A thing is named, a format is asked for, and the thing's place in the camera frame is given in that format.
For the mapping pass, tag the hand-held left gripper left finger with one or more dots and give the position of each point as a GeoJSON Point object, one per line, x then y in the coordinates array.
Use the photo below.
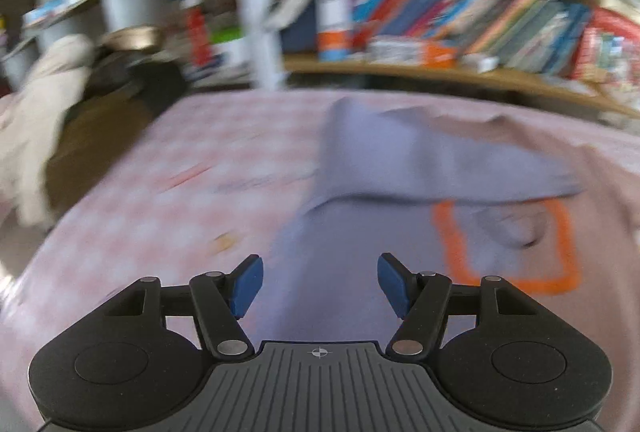
{"type": "Point", "coordinates": [247, 284]}

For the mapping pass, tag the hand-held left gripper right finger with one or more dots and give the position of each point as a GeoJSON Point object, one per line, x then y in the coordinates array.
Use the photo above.
{"type": "Point", "coordinates": [392, 284]}

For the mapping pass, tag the beige pink t-shirt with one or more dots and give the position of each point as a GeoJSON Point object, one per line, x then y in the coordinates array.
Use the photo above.
{"type": "Point", "coordinates": [600, 192]}

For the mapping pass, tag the pink checked cartoon tablecloth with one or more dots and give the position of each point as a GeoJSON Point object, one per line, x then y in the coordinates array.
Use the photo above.
{"type": "Point", "coordinates": [175, 212]}

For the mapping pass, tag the small orange white box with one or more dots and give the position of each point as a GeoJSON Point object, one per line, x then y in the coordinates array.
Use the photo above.
{"type": "Point", "coordinates": [410, 52]}

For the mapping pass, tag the white power adapter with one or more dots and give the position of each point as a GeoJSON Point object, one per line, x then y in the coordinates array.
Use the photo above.
{"type": "Point", "coordinates": [480, 63]}

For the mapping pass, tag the white jar green lid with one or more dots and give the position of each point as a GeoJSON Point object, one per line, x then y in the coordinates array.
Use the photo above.
{"type": "Point", "coordinates": [227, 47]}

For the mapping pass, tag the red bottle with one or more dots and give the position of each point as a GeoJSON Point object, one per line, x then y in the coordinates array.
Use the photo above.
{"type": "Point", "coordinates": [196, 32]}

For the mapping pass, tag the cream jacket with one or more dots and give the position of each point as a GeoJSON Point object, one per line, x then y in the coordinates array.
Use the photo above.
{"type": "Point", "coordinates": [45, 112]}

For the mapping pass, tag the tall orange white box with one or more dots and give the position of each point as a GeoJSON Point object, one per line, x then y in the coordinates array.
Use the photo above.
{"type": "Point", "coordinates": [335, 22]}

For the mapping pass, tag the brass bowl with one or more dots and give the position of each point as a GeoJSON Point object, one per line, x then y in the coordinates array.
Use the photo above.
{"type": "Point", "coordinates": [132, 38]}

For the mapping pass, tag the row of colourful books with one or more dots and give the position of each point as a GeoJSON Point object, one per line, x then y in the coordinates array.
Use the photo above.
{"type": "Point", "coordinates": [450, 7]}

